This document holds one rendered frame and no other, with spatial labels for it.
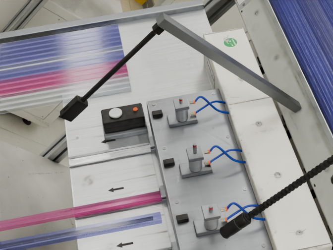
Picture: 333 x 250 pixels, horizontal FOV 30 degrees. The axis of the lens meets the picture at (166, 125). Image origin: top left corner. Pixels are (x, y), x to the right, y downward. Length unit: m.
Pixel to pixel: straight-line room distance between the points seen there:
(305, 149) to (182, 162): 0.20
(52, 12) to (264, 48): 1.26
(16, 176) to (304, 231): 0.87
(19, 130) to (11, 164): 1.12
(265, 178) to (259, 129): 0.10
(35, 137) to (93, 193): 1.70
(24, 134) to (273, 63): 1.73
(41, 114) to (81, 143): 1.54
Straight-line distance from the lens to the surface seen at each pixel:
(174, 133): 1.07
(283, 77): 1.14
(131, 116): 1.12
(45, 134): 2.83
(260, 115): 1.07
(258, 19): 1.25
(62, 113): 0.98
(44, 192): 1.63
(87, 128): 1.18
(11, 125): 2.72
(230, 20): 3.74
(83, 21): 1.38
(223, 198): 0.99
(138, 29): 1.36
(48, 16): 2.33
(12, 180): 1.59
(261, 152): 1.02
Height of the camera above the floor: 1.66
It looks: 27 degrees down
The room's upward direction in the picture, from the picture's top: 50 degrees clockwise
